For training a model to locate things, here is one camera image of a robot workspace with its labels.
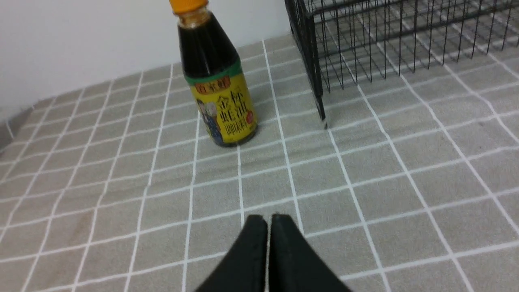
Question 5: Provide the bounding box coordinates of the grey checked tablecloth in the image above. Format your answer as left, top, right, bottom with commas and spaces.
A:
0, 36, 519, 292

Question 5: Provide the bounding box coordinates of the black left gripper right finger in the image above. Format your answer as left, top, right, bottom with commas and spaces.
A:
268, 214, 351, 292

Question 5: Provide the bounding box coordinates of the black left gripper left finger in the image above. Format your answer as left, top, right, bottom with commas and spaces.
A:
196, 215, 268, 292

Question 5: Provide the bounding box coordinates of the soy sauce bottle orange cap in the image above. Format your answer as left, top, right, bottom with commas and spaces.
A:
170, 0, 258, 147

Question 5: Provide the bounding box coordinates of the black wire mesh rack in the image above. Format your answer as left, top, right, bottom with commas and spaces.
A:
284, 0, 519, 128

